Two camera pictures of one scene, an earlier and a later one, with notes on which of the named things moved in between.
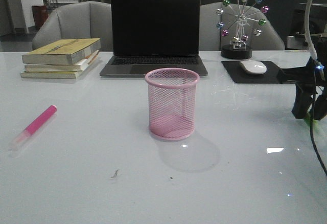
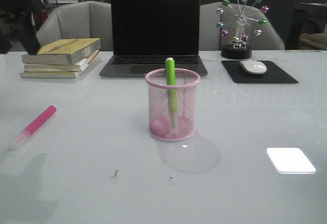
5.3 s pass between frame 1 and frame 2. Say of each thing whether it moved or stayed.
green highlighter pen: moved
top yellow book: stayed
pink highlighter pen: stayed
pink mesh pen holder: stayed
